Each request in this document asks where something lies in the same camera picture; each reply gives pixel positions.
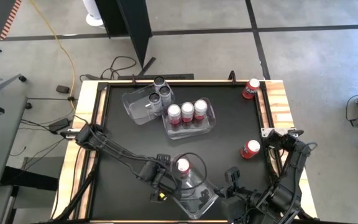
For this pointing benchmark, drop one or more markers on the long black power strip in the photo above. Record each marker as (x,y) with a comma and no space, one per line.
(155,76)

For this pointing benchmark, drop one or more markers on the red Fanta soda can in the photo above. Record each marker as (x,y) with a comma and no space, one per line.
(250,91)
(249,151)
(183,166)

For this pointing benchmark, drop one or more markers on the yellow tape strip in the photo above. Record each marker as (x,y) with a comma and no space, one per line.
(162,196)

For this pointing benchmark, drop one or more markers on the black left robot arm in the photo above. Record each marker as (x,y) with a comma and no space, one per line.
(117,151)

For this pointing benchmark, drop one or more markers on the black power brick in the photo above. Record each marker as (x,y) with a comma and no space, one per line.
(62,89)
(59,125)

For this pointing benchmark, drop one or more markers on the white tower fan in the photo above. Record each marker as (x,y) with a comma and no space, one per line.
(93,12)

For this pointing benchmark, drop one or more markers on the red and white soda can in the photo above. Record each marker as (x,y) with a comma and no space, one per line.
(174,113)

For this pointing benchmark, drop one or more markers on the black frame strut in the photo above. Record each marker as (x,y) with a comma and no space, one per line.
(79,189)

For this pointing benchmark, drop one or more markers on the clear plastic bin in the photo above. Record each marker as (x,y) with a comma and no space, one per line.
(135,105)
(186,205)
(182,130)

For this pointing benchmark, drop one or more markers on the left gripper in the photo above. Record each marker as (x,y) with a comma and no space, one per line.
(155,175)

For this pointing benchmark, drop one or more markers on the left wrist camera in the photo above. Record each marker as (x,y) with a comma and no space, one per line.
(164,157)

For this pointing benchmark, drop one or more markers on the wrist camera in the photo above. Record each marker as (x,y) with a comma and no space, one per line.
(164,157)
(232,174)

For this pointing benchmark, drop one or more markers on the black table mat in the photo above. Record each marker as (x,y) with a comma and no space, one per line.
(216,130)

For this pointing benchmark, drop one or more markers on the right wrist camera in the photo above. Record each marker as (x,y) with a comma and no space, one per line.
(232,174)

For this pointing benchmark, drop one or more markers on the black room divider panel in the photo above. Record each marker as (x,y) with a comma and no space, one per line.
(129,25)

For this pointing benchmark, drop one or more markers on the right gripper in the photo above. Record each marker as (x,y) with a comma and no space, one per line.
(238,205)

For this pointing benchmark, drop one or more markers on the red bottle white cap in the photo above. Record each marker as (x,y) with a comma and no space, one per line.
(200,109)
(187,112)

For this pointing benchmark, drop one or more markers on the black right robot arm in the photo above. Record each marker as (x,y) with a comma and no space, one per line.
(291,174)

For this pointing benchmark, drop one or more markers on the wood-edged robot table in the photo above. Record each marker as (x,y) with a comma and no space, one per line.
(278,102)

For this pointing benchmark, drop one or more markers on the black table clamp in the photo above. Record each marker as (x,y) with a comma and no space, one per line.
(134,80)
(232,77)

